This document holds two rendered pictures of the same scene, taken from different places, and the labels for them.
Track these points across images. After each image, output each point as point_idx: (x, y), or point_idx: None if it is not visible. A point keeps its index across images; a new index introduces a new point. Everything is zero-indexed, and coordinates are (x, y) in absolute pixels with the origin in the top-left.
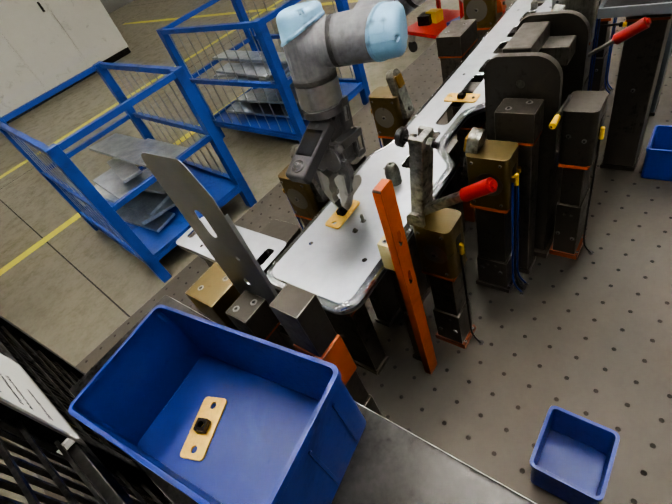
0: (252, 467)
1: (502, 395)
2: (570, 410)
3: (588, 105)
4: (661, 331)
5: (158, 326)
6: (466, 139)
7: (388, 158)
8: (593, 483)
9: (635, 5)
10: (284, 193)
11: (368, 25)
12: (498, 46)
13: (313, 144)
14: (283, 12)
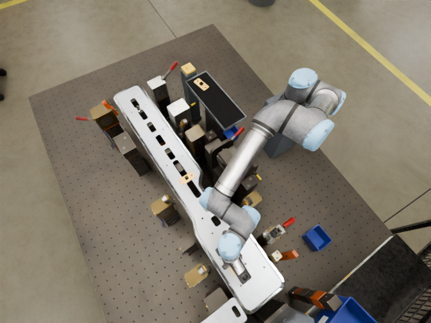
0: None
1: (287, 242)
2: (298, 227)
3: (254, 163)
4: (285, 188)
5: None
6: (247, 204)
7: (206, 228)
8: (318, 236)
9: (234, 124)
10: (109, 284)
11: (255, 223)
12: (157, 140)
13: (240, 265)
14: (233, 252)
